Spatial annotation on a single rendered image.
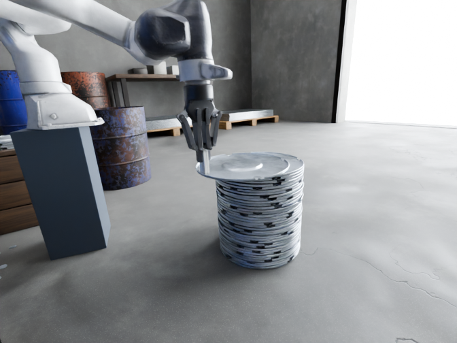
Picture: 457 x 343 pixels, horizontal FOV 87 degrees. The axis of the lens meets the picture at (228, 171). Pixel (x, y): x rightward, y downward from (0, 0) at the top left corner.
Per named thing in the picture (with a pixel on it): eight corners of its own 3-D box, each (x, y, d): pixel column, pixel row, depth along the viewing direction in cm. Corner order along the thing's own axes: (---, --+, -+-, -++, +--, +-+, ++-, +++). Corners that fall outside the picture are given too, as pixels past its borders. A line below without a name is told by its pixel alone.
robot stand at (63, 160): (111, 225, 106) (88, 122, 92) (107, 248, 90) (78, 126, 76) (64, 235, 100) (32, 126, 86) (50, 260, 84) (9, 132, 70)
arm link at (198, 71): (172, 62, 60) (174, 86, 62) (195, 55, 50) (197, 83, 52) (213, 64, 67) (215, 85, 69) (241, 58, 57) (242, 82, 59)
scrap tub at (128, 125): (143, 167, 193) (133, 105, 178) (163, 180, 160) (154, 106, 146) (84, 180, 169) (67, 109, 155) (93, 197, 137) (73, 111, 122)
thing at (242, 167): (190, 160, 85) (190, 158, 85) (264, 151, 93) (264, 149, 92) (205, 188, 59) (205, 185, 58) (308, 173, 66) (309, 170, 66)
